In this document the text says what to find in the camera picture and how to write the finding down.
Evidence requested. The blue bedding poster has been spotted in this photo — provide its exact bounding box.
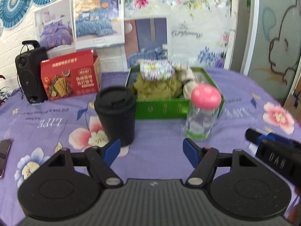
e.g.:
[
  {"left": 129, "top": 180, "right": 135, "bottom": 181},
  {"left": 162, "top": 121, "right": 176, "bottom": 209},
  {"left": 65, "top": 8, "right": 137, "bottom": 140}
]
[{"left": 72, "top": 0, "right": 125, "bottom": 50}]

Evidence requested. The multicolour knitted cloth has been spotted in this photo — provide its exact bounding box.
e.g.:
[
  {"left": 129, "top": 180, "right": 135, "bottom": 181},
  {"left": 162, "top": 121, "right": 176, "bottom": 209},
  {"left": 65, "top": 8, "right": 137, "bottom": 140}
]
[{"left": 136, "top": 59, "right": 188, "bottom": 81}]

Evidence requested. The smartphone with dark case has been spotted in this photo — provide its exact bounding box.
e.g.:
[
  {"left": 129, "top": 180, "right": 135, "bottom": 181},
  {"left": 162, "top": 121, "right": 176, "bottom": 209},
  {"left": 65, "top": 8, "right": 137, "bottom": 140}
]
[{"left": 0, "top": 139, "right": 12, "bottom": 179}]

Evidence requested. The glass jar with pink lid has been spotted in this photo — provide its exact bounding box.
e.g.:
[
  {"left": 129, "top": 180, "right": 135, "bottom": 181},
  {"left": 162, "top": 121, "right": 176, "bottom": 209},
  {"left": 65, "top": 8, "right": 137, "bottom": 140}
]
[{"left": 185, "top": 84, "right": 221, "bottom": 140}]

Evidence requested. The red cracker box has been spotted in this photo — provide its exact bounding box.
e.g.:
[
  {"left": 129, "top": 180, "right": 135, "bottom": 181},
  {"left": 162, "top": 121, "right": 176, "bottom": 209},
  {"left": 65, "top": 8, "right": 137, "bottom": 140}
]
[{"left": 40, "top": 50, "right": 102, "bottom": 101}]

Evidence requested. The purple bedding poster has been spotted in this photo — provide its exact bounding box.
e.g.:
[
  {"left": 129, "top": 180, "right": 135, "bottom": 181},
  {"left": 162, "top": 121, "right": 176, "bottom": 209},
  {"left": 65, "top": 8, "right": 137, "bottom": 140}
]
[{"left": 34, "top": 0, "right": 75, "bottom": 55}]

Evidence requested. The dark blue bedroom poster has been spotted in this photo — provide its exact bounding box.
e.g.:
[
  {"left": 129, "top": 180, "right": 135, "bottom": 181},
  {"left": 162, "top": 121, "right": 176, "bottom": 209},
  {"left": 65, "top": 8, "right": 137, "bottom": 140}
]
[{"left": 123, "top": 15, "right": 172, "bottom": 69}]

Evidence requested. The white plush toy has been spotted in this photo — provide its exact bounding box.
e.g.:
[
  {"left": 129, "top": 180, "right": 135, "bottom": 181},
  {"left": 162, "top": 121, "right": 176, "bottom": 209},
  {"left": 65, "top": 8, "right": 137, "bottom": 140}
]
[{"left": 176, "top": 67, "right": 204, "bottom": 100}]

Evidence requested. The blue paper fan decoration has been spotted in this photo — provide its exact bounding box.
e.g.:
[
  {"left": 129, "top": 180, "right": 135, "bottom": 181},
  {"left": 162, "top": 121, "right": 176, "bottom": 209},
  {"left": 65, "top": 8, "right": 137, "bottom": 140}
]
[{"left": 1, "top": 0, "right": 33, "bottom": 29}]

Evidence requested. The olive yellow fluffy cloth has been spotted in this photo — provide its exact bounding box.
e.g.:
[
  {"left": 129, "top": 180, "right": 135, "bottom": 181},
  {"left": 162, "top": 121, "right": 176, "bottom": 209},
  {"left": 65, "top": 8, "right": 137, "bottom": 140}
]
[{"left": 134, "top": 74, "right": 183, "bottom": 100}]

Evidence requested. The black lidded coffee cup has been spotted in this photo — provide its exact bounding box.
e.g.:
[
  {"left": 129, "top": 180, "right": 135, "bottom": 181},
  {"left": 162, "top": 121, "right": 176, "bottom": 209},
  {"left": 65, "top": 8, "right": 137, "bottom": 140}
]
[{"left": 94, "top": 86, "right": 136, "bottom": 147}]

